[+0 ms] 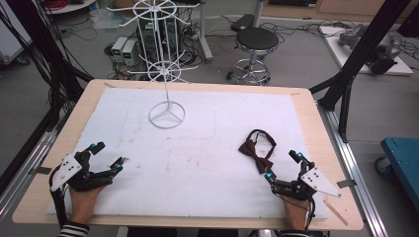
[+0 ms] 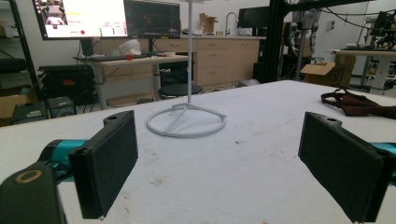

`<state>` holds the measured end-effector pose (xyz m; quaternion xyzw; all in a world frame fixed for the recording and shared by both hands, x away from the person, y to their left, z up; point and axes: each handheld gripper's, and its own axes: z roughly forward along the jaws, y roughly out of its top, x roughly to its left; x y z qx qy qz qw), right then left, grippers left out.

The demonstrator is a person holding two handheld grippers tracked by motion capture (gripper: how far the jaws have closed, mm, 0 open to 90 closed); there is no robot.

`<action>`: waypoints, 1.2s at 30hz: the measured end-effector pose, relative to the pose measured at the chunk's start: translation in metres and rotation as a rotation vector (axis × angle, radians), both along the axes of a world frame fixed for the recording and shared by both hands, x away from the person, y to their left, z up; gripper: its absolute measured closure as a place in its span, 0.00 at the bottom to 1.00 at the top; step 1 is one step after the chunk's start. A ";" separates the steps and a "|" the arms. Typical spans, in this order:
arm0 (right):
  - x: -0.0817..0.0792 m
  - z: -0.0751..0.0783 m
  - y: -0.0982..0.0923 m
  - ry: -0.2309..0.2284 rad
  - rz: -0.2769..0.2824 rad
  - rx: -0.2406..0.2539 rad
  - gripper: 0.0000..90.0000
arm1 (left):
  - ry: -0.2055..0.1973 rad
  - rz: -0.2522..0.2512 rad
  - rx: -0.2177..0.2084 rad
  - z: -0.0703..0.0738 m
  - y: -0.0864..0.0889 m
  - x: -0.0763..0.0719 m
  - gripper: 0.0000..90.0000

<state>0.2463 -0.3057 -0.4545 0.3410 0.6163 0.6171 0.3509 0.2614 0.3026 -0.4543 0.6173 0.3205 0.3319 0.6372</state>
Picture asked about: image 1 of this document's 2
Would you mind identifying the white floor board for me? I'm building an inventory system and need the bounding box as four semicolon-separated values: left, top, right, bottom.
318;25;414;77

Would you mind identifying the blue cart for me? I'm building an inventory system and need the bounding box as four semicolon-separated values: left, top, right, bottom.
375;136;419;211

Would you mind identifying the grey tape piece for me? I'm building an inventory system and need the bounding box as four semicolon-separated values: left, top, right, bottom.
28;166;53;176
336;179;358;190

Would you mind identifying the white round table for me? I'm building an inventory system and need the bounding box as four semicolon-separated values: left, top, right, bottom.
42;0;97;15

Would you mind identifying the person's right hand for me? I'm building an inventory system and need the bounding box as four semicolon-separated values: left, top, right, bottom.
280;195;312;232

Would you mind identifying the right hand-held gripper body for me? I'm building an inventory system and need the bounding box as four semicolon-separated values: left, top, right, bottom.
270;162;343;201

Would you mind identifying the wooden table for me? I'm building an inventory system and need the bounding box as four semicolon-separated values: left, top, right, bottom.
11;78;365;231

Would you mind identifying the white wire display stand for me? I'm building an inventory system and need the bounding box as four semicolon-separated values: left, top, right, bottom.
106;0;202;130

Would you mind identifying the grey power supply unit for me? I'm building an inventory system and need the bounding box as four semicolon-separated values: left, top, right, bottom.
111;36;128;63
122;39;138;67

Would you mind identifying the black flat pedal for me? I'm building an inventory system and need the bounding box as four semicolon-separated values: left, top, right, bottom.
229;13;255;33

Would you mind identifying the grey and black machine part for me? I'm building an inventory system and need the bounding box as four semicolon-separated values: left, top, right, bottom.
369;35;403;75

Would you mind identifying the black metal frame strut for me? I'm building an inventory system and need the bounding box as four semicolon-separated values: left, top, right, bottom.
0;0;94;196
309;0;413;143

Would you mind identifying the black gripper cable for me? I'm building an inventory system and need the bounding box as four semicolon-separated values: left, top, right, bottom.
304;196;318;233
48;171;69;231

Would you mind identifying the dark red bow tie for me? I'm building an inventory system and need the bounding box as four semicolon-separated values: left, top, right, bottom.
238;128;278;175

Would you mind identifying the aluminium rail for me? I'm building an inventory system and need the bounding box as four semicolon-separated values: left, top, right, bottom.
317;104;390;237
0;108;74;225

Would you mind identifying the black round stool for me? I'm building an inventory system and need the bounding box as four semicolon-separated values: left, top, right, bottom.
226;27;281;87

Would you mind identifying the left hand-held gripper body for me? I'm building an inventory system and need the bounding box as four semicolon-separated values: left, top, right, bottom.
48;150;116;194

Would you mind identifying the black computer tower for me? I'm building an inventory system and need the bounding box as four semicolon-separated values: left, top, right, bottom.
136;13;182;64

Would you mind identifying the person's left hand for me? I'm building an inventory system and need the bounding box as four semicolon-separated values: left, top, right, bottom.
68;185;108;226

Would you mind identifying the grey metal post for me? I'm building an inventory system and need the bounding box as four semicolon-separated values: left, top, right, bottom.
197;0;214;64

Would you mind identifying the white foam mat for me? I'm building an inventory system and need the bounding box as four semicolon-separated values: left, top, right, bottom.
46;87;329;221

